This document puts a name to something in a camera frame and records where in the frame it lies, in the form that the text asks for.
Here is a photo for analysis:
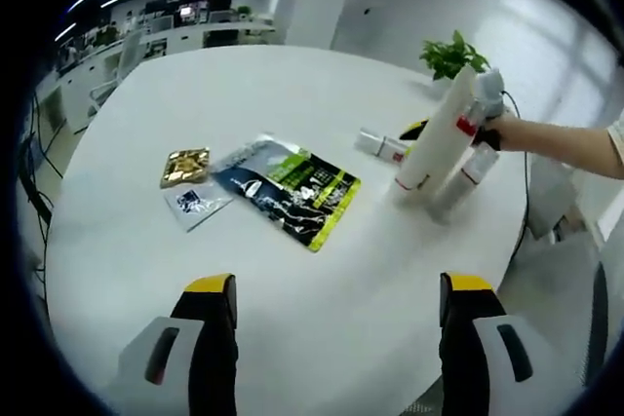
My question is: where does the potted green plant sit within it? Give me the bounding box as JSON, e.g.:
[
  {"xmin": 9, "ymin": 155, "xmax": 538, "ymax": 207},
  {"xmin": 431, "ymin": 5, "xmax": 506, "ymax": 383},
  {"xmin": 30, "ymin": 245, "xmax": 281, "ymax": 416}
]
[{"xmin": 418, "ymin": 28, "xmax": 492, "ymax": 89}]

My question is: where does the black green skincare packet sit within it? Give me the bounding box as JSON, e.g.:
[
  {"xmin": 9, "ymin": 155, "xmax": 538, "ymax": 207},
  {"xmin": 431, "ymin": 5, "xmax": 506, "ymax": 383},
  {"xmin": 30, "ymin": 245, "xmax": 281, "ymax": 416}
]
[{"xmin": 210, "ymin": 132, "xmax": 363, "ymax": 254}]

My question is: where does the white skincare tube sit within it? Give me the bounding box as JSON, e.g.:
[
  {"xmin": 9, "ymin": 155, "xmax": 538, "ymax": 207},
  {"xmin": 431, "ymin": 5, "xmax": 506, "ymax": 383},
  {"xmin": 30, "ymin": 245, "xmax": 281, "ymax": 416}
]
[{"xmin": 393, "ymin": 64, "xmax": 478, "ymax": 204}]

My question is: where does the person's white clothing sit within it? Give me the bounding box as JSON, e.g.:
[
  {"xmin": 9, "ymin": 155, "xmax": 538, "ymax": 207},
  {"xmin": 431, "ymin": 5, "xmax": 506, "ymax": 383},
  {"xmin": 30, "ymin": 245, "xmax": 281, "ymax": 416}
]
[{"xmin": 605, "ymin": 111, "xmax": 624, "ymax": 171}]

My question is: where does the person's right hand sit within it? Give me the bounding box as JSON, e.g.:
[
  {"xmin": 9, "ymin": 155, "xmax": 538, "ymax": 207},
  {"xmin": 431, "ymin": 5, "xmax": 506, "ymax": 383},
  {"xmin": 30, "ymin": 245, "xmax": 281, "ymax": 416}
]
[{"xmin": 486, "ymin": 111, "xmax": 521, "ymax": 152}]

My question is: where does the white office chair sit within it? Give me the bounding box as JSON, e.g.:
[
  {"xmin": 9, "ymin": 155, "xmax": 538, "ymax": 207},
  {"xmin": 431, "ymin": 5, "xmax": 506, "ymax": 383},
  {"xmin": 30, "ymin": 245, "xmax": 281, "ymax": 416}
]
[{"xmin": 86, "ymin": 29, "xmax": 143, "ymax": 113}]

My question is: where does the small white skincare bottle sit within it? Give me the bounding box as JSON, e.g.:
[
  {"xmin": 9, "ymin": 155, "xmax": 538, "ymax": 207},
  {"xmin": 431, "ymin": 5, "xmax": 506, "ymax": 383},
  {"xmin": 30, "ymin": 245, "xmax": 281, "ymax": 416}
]
[
  {"xmin": 357, "ymin": 126, "xmax": 411, "ymax": 165},
  {"xmin": 436, "ymin": 145, "xmax": 502, "ymax": 211}
]

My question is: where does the clear skincare sachet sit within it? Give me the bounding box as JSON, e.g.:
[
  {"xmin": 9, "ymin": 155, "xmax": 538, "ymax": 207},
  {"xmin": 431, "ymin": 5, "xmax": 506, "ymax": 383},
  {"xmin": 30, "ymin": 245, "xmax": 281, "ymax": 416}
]
[{"xmin": 163, "ymin": 181, "xmax": 236, "ymax": 235}]

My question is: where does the gold skincare sachet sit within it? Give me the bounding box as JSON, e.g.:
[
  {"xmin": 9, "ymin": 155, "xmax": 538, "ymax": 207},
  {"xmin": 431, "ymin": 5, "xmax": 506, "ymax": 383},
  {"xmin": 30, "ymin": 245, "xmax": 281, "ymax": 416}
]
[{"xmin": 159, "ymin": 144, "xmax": 215, "ymax": 189}]

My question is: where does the white office desk row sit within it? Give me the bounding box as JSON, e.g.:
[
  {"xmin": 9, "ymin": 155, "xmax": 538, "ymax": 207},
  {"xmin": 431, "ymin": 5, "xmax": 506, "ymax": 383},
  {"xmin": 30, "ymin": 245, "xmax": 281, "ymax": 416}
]
[{"xmin": 33, "ymin": 16, "xmax": 279, "ymax": 115}]

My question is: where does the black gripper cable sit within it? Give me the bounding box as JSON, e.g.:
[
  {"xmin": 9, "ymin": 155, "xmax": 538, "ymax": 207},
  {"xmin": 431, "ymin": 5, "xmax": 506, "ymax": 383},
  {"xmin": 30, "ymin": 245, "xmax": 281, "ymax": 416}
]
[{"xmin": 500, "ymin": 88, "xmax": 531, "ymax": 266}]

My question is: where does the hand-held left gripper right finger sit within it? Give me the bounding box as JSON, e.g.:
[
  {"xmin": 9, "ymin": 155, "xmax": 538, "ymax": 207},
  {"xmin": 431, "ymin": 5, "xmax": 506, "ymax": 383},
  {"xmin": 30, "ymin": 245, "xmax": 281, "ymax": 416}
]
[{"xmin": 439, "ymin": 271, "xmax": 589, "ymax": 416}]

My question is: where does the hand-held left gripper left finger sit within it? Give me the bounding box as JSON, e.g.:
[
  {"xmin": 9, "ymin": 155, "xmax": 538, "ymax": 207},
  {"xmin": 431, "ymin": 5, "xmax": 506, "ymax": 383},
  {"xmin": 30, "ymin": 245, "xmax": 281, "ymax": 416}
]
[{"xmin": 116, "ymin": 273, "xmax": 241, "ymax": 416}]

